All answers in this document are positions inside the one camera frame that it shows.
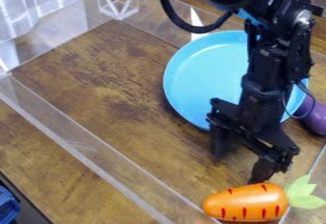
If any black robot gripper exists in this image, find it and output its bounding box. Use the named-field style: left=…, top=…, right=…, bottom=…
left=205, top=74, right=301, bottom=185

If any orange toy carrot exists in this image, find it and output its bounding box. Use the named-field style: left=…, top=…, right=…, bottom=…
left=203, top=174, right=326, bottom=222

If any blue round plate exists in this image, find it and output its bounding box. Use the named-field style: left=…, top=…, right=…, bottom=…
left=162, top=30, right=310, bottom=132

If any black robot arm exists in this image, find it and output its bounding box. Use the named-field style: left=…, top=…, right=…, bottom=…
left=206, top=0, right=314, bottom=183

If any purple toy eggplant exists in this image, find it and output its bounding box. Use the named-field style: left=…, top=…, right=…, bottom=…
left=294, top=96, right=326, bottom=136

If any blue object at corner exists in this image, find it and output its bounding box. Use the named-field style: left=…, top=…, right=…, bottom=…
left=0, top=186, right=20, bottom=224

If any clear acrylic enclosure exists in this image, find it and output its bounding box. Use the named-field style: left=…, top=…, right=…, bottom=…
left=0, top=0, right=326, bottom=224

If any black braided cable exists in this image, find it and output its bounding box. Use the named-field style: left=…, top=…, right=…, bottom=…
left=154, top=0, right=234, bottom=34

